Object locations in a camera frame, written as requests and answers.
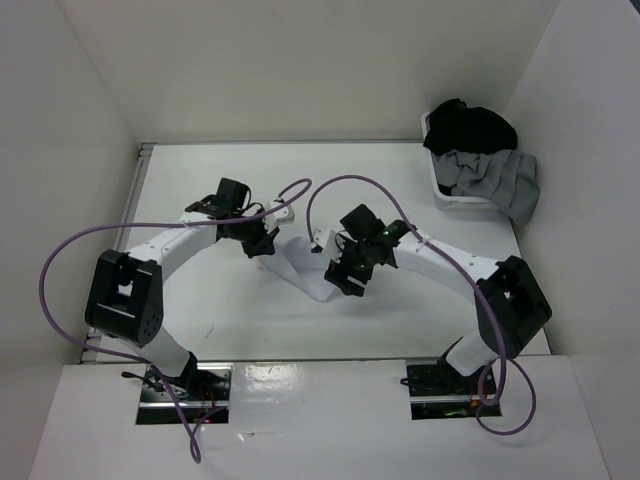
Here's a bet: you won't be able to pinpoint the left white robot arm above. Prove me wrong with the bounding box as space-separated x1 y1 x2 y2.
85 178 279 400

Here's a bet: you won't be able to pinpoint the black garment in bin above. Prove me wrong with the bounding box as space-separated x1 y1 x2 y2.
423 98 518 156

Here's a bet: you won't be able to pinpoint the purple cable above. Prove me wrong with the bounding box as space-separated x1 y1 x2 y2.
38 177 312 464
304 174 538 436

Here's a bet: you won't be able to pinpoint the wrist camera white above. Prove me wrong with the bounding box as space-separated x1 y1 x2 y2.
311 228 341 261
262 198 295 234

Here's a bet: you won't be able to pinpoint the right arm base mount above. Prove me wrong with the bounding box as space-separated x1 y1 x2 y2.
399 359 502 420

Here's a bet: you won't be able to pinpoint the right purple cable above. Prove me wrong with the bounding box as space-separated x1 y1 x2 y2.
304 174 538 436

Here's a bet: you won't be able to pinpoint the grey garment in bin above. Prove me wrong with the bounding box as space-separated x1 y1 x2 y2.
435 150 540 224

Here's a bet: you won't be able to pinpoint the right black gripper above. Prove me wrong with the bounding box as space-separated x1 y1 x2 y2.
324 233 374 298

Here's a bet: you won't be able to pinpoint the white skirt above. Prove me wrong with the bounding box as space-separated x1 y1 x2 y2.
257 236 337 303

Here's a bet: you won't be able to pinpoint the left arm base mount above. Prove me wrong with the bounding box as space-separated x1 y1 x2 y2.
121 363 232 425

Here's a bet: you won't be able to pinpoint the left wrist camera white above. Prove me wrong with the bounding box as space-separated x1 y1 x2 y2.
262 198 295 234

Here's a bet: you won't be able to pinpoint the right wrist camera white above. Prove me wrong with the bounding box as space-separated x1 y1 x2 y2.
311 228 341 261

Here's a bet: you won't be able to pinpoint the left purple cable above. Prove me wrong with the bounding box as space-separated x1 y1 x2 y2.
38 177 312 464

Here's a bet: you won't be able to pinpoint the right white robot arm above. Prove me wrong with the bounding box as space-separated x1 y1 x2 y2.
312 205 552 393

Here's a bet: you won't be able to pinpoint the white plastic bin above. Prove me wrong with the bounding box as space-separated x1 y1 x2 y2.
421 98 498 210

